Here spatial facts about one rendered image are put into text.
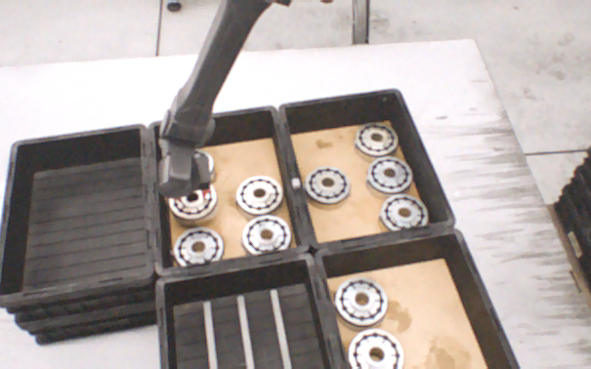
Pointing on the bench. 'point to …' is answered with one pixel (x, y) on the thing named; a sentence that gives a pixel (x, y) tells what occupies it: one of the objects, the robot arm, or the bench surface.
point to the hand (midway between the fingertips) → (191, 196)
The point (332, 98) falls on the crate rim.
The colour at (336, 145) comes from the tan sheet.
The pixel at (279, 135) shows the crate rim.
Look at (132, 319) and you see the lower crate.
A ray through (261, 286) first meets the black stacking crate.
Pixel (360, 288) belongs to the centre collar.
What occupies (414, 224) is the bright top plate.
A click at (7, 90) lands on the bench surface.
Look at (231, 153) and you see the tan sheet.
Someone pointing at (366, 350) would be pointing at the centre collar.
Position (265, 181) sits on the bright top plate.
